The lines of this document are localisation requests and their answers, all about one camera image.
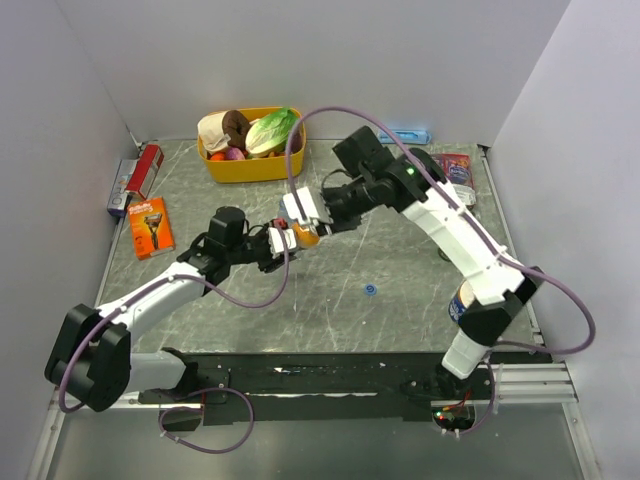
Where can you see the red snack bag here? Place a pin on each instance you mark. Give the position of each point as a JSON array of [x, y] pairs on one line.
[[457, 168]]

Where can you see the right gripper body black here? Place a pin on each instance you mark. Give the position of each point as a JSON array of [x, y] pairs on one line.
[[347, 203]]

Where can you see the orange drink bottle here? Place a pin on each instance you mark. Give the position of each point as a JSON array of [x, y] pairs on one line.
[[305, 237]]

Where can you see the red box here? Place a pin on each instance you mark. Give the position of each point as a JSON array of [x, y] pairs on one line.
[[145, 172]]

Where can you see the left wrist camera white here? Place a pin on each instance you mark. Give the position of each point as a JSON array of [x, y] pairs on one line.
[[282, 240]]

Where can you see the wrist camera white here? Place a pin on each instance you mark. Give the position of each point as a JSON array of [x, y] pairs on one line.
[[307, 207], [282, 240]]

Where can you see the aluminium frame rail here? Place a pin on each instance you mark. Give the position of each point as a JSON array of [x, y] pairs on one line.
[[534, 384]]

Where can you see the white blue can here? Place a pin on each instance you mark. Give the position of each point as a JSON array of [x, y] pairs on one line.
[[460, 302]]

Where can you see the plush cabbage toy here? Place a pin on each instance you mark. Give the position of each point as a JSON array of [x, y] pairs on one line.
[[270, 133]]

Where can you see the yellow plastic basket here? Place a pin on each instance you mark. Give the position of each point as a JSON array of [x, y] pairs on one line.
[[237, 166]]

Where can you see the blue bottle cap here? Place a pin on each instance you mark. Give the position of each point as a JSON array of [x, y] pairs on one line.
[[370, 289]]

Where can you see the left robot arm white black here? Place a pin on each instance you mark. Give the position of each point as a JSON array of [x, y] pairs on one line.
[[92, 362]]

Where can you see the orange razor box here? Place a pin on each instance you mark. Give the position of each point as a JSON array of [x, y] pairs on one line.
[[150, 228]]

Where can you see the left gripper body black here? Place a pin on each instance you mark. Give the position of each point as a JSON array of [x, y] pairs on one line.
[[254, 249]]

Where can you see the blue tissue pack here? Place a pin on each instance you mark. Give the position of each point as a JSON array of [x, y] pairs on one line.
[[407, 137]]

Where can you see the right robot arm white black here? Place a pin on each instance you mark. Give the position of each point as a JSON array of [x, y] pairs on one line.
[[415, 186]]

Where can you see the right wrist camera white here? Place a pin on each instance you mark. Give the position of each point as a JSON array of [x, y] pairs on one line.
[[307, 207]]

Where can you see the purple grey box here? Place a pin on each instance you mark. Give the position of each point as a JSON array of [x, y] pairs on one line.
[[119, 197]]

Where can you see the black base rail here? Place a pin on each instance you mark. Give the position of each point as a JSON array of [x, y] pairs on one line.
[[318, 386]]

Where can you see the brown beige plush toy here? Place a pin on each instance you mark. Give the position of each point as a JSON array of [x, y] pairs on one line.
[[223, 130]]

